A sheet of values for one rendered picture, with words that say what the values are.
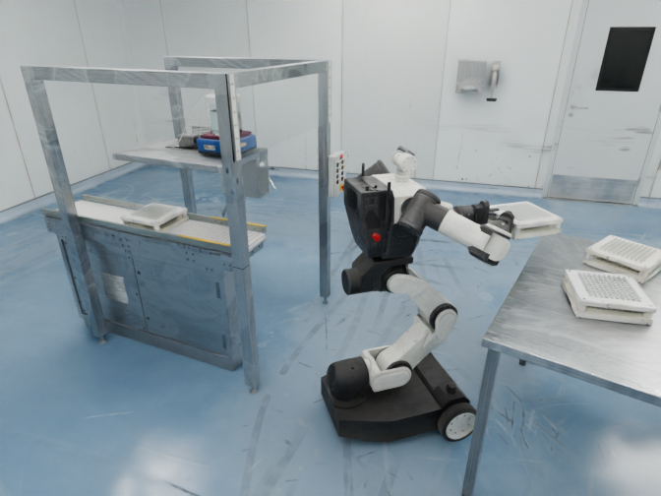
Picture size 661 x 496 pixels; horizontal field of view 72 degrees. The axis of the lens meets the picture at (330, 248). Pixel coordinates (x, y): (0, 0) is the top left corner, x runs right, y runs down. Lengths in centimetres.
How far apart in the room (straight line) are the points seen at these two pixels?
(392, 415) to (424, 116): 409
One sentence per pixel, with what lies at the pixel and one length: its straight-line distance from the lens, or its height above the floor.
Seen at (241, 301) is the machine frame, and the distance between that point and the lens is 225.
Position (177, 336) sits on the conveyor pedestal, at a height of 15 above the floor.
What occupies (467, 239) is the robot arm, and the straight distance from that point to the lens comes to 162.
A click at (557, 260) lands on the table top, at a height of 83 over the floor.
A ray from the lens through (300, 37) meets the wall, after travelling 595.
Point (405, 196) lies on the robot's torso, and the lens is 174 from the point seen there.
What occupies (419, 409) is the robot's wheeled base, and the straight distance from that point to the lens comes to 229.
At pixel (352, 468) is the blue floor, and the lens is 226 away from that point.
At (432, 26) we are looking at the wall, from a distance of 562.
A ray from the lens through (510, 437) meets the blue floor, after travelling 252.
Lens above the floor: 176
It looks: 25 degrees down
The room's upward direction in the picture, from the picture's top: straight up
